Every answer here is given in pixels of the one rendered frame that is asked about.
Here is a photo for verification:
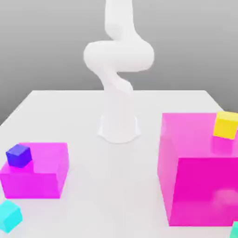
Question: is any small blue cube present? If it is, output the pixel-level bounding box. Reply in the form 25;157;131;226
5;144;33;169

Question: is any small green cube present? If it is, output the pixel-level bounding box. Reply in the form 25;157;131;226
229;221;238;238

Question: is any small cyan cube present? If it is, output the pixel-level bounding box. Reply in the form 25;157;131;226
0;200;23;234

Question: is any large pink box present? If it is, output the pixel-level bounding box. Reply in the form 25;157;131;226
157;112;238;227

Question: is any large magenta box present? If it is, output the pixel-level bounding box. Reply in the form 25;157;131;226
0;142;70;199

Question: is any small yellow cube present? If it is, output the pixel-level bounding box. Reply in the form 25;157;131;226
213;111;238;140

